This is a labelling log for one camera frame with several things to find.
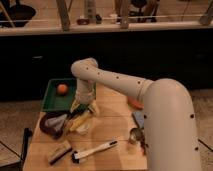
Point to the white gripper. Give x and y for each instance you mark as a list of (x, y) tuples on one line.
[(85, 94)]

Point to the yellow banana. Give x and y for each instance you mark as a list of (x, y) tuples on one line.
[(77, 122)]

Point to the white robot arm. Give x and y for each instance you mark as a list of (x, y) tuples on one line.
[(171, 139)]

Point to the white paper cup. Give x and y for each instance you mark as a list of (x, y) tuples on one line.
[(84, 128)]

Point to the green plastic tray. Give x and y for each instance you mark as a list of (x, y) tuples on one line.
[(53, 102)]

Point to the orange ball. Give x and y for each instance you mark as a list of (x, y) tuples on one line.
[(62, 89)]

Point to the grey cloth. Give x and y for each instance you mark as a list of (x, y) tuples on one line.
[(56, 123)]

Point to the dark brown bowl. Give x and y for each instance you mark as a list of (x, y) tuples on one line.
[(50, 131)]

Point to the wooden block brush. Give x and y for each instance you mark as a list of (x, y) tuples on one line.
[(59, 151)]

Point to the orange carrot toy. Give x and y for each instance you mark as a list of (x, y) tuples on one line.
[(135, 104)]

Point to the brown grape bunch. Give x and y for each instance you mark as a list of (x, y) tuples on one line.
[(143, 146)]

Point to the white handled brush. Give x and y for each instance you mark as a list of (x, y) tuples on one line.
[(77, 156)]

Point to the black chair frame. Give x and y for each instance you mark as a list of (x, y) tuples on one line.
[(18, 166)]

